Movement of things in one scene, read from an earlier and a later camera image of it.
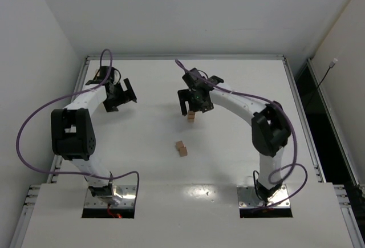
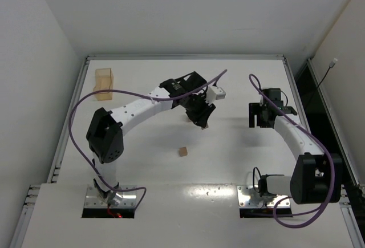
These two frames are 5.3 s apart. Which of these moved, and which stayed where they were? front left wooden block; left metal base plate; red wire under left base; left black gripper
Moved: left black gripper
Stayed: front left wooden block; left metal base plate; red wire under left base
